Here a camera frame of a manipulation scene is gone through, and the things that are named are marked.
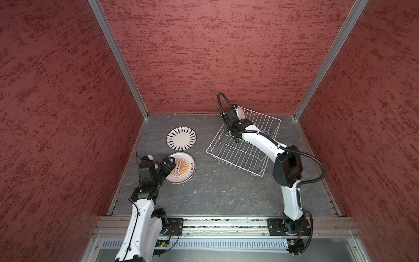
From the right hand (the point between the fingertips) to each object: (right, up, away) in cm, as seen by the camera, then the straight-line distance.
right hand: (233, 124), depth 93 cm
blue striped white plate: (-33, -9, +14) cm, 37 cm away
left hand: (-34, -22, -10) cm, 42 cm away
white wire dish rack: (+4, -17, +5) cm, 18 cm away
